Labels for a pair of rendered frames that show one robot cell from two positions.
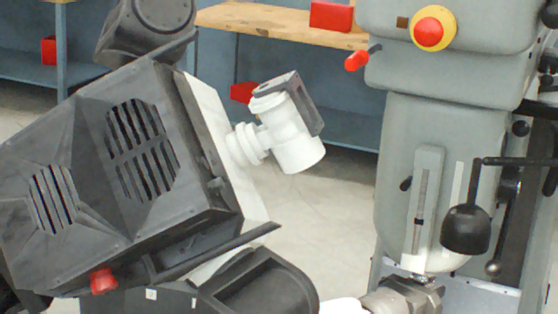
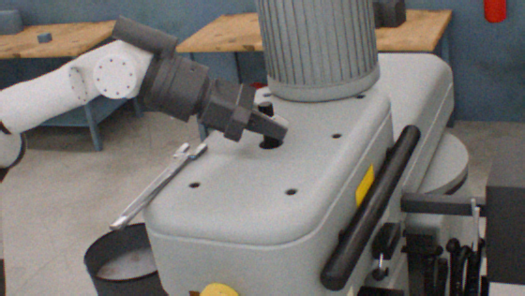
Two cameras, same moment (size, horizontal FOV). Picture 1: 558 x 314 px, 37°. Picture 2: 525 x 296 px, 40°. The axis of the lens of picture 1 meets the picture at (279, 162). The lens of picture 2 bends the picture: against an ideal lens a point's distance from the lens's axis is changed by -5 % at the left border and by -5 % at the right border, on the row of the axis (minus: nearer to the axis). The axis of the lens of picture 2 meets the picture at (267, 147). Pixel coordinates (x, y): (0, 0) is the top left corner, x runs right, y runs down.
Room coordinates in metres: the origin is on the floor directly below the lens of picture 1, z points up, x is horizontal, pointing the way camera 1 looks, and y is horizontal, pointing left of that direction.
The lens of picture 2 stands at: (0.31, -0.38, 2.37)
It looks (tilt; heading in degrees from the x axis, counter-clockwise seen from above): 25 degrees down; 6
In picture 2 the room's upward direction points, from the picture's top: 9 degrees counter-clockwise
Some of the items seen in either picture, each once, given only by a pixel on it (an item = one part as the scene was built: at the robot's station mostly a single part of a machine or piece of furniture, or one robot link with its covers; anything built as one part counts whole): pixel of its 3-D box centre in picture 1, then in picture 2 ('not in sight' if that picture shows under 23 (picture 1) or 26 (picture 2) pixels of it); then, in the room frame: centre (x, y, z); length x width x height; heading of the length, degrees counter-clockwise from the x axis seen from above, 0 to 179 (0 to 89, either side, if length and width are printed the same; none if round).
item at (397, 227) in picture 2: (545, 66); (381, 251); (1.36, -0.42, 1.66); 0.12 x 0.04 x 0.04; 159
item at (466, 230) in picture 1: (466, 224); not in sight; (1.11, -0.28, 1.48); 0.07 x 0.07 x 0.06
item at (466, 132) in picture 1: (439, 172); not in sight; (1.35, -0.28, 1.47); 0.21 x 0.19 x 0.32; 69
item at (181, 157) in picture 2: not in sight; (157, 184); (1.25, -0.12, 1.89); 0.24 x 0.04 x 0.01; 160
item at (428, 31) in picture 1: (429, 30); not in sight; (1.11, -0.19, 1.76); 0.04 x 0.03 x 0.04; 69
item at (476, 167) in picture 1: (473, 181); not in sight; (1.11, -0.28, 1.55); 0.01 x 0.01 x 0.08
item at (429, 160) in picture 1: (422, 208); not in sight; (1.24, -0.24, 1.45); 0.04 x 0.04 x 0.21; 69
